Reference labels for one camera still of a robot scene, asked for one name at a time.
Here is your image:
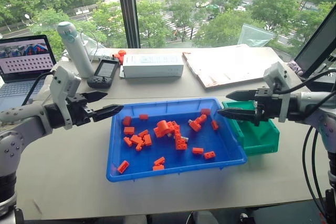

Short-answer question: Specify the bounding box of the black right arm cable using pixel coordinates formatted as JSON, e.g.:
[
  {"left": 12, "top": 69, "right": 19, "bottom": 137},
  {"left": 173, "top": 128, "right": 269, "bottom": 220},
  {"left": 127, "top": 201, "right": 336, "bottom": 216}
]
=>
[{"left": 272, "top": 68, "right": 336, "bottom": 96}]

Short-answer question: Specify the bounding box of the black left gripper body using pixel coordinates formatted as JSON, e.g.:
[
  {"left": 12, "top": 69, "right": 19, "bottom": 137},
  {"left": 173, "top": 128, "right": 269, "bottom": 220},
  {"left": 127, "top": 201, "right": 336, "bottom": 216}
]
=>
[{"left": 65, "top": 94, "right": 94, "bottom": 127}]

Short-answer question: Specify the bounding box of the brown cardboard sheet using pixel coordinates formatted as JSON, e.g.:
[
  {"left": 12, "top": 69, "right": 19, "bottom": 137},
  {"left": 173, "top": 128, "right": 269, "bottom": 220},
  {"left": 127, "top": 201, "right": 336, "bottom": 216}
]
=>
[{"left": 182, "top": 44, "right": 284, "bottom": 90}]

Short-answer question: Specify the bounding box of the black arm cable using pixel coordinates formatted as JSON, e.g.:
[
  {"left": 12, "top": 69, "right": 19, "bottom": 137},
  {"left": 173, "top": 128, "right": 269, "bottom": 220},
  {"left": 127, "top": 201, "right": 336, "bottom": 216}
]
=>
[
  {"left": 23, "top": 71, "right": 55, "bottom": 105},
  {"left": 272, "top": 68, "right": 336, "bottom": 96}
]

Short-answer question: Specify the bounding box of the orange round part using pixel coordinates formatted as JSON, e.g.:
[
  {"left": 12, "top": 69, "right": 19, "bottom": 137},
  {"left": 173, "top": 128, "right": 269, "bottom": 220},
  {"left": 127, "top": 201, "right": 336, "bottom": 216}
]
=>
[{"left": 113, "top": 49, "right": 128, "bottom": 65}]

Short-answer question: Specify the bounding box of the black cable bundle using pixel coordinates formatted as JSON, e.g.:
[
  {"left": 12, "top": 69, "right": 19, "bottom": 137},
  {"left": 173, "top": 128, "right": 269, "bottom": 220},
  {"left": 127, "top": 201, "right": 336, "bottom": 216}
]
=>
[{"left": 301, "top": 125, "right": 329, "bottom": 214}]

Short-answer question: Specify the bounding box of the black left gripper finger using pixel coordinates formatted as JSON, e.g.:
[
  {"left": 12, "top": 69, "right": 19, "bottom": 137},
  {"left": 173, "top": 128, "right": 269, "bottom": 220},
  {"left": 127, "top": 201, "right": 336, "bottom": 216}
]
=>
[
  {"left": 91, "top": 104, "right": 124, "bottom": 123},
  {"left": 81, "top": 90, "right": 109, "bottom": 102}
]

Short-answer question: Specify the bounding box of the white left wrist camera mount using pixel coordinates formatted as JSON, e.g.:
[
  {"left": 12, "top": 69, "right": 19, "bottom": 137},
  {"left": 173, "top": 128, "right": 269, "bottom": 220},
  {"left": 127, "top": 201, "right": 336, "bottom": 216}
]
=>
[{"left": 49, "top": 66, "right": 82, "bottom": 130}]

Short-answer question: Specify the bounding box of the open laptop computer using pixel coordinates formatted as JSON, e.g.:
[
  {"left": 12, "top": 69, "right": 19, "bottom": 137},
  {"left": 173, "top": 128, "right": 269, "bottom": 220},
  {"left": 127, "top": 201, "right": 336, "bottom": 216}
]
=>
[{"left": 0, "top": 34, "right": 57, "bottom": 112}]

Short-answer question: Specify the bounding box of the white cardboard carton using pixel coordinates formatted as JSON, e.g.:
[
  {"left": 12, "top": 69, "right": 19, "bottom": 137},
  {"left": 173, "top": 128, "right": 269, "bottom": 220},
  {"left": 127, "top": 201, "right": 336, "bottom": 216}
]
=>
[{"left": 119, "top": 54, "right": 185, "bottom": 79}]

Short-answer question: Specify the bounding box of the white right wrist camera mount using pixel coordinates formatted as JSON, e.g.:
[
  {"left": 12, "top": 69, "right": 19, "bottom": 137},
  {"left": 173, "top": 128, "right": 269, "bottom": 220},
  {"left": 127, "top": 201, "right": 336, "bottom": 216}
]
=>
[{"left": 262, "top": 61, "right": 292, "bottom": 123}]

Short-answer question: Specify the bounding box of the white bottle with mint lid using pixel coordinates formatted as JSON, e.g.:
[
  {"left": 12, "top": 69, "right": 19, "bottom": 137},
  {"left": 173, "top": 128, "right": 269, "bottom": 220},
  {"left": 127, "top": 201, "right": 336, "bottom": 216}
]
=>
[{"left": 57, "top": 21, "right": 95, "bottom": 79}]

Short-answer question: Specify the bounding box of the dark window frame post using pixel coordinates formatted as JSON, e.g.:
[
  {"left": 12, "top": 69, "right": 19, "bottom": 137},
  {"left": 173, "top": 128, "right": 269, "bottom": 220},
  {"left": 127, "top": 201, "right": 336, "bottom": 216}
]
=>
[{"left": 115, "top": 0, "right": 140, "bottom": 49}]

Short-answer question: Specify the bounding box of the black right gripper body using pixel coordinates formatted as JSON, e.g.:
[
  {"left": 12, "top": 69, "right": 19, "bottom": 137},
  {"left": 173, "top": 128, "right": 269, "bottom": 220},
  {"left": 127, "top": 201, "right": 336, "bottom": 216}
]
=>
[{"left": 253, "top": 87, "right": 283, "bottom": 126}]

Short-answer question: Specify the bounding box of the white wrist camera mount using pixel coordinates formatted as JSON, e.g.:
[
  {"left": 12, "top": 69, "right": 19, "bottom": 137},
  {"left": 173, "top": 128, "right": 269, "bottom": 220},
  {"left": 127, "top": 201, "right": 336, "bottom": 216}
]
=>
[
  {"left": 262, "top": 61, "right": 292, "bottom": 123},
  {"left": 49, "top": 66, "right": 82, "bottom": 130}
]

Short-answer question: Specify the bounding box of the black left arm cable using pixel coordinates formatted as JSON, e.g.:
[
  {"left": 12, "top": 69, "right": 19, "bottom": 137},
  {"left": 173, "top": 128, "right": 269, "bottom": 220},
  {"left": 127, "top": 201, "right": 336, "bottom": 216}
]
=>
[{"left": 23, "top": 71, "right": 55, "bottom": 105}]

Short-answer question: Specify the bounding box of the clear plastic bag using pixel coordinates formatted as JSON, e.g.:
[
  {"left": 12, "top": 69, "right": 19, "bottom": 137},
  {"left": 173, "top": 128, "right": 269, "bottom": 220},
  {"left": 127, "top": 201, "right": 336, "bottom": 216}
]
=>
[{"left": 237, "top": 23, "right": 276, "bottom": 49}]

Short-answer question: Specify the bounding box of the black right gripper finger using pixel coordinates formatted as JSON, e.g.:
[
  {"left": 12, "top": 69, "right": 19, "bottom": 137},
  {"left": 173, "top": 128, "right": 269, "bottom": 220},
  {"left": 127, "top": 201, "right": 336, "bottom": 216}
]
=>
[
  {"left": 226, "top": 89, "right": 258, "bottom": 102},
  {"left": 217, "top": 107, "right": 256, "bottom": 122}
]

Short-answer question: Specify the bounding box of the black monitor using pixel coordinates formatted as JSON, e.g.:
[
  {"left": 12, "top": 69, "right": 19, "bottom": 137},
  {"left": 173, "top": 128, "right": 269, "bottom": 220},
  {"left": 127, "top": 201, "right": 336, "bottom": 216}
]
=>
[{"left": 293, "top": 3, "right": 336, "bottom": 78}]

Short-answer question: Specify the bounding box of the blue plastic tray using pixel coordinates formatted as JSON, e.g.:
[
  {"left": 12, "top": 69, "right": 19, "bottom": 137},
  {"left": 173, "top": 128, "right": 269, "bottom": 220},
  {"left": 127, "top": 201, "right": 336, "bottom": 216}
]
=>
[{"left": 106, "top": 97, "right": 248, "bottom": 183}]

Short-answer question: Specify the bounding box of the green plastic bin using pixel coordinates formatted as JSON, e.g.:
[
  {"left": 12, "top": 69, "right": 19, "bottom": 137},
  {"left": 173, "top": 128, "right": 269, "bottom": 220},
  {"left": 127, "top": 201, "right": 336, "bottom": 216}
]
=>
[{"left": 222, "top": 100, "right": 280, "bottom": 156}]

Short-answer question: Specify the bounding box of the black handheld controller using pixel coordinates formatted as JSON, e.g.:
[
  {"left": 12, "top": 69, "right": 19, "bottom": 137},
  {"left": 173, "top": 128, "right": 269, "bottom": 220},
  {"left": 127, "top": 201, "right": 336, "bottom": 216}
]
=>
[{"left": 87, "top": 55, "right": 120, "bottom": 89}]

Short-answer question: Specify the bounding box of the purple cloth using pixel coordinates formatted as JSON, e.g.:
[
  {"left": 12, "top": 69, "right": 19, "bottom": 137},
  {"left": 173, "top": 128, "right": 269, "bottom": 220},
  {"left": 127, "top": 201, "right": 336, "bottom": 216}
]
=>
[{"left": 287, "top": 59, "right": 305, "bottom": 77}]

